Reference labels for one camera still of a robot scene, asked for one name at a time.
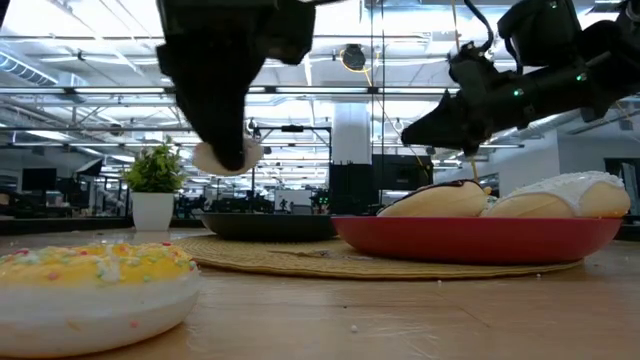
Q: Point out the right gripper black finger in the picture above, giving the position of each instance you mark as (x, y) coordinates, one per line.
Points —
(452, 145)
(440, 125)

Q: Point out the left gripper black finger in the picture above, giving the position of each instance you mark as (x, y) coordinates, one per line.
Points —
(215, 100)

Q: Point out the chocolate iced beige donut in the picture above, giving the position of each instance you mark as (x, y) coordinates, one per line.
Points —
(435, 202)

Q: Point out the white donut pink sprinkles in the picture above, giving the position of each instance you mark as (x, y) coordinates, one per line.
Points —
(201, 159)

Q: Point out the white iced beige donut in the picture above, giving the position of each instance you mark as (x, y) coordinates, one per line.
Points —
(550, 200)

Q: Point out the yellow donut coloured sprinkles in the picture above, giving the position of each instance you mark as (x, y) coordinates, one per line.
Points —
(100, 310)

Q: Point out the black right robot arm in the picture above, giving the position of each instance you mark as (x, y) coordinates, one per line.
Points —
(600, 65)

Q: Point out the white building pillar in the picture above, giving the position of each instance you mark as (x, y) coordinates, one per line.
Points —
(352, 135)

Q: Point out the black equipment cabinet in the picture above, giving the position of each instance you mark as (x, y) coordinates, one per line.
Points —
(370, 180)

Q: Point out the green artificial plant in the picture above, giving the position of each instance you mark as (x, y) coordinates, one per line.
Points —
(155, 170)

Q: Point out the reddish pink round plate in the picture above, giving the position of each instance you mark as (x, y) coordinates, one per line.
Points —
(475, 240)

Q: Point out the white square plant pot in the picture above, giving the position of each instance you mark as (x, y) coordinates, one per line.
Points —
(152, 210)

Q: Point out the white board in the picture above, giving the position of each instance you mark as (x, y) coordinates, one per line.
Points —
(300, 197)

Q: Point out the dark grey round plate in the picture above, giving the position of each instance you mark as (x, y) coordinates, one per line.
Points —
(265, 227)

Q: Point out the woven straw round placemat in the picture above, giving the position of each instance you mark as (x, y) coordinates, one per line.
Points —
(260, 260)

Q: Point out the black computer monitor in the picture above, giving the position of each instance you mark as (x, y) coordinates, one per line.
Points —
(39, 180)

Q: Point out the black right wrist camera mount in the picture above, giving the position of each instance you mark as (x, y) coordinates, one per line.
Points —
(475, 60)

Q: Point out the black overhead frame beam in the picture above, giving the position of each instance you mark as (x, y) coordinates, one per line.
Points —
(300, 90)

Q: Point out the black gantry frame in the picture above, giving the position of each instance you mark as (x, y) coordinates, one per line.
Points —
(300, 128)

